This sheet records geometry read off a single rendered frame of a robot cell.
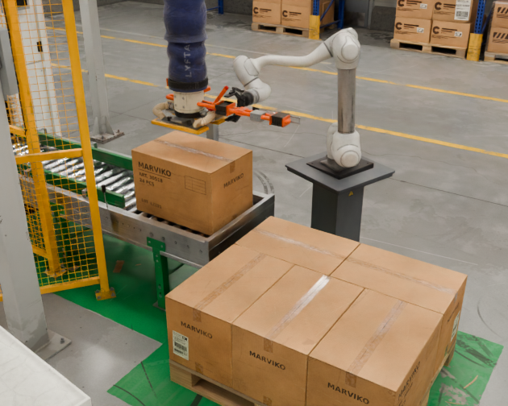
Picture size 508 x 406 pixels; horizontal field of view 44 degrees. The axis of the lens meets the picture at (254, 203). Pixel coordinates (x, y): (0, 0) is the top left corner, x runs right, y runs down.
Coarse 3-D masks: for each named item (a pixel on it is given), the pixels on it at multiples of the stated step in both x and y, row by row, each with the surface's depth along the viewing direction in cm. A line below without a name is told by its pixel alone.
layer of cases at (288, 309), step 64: (256, 256) 337; (320, 256) 337; (384, 256) 337; (192, 320) 300; (256, 320) 288; (320, 320) 288; (384, 320) 288; (448, 320) 307; (256, 384) 292; (320, 384) 269; (384, 384) 251
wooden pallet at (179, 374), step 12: (456, 336) 340; (444, 360) 326; (180, 372) 322; (192, 372) 316; (180, 384) 326; (192, 384) 321; (204, 384) 324; (216, 384) 309; (432, 384) 313; (204, 396) 319; (216, 396) 316; (228, 396) 316; (240, 396) 316
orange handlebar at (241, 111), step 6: (204, 90) 370; (168, 96) 358; (198, 102) 348; (210, 102) 348; (210, 108) 345; (234, 108) 341; (240, 108) 337; (246, 108) 338; (240, 114) 336; (246, 114) 333; (270, 114) 330; (288, 120) 322
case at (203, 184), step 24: (144, 144) 375; (168, 144) 375; (192, 144) 375; (216, 144) 375; (144, 168) 367; (168, 168) 355; (192, 168) 344; (216, 168) 342; (240, 168) 361; (144, 192) 375; (168, 192) 363; (192, 192) 351; (216, 192) 346; (240, 192) 367; (168, 216) 371; (192, 216) 359; (216, 216) 353
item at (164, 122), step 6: (156, 120) 356; (162, 120) 355; (168, 120) 354; (168, 126) 351; (174, 126) 349; (180, 126) 347; (186, 126) 346; (192, 126) 346; (204, 126) 348; (192, 132) 343; (198, 132) 341
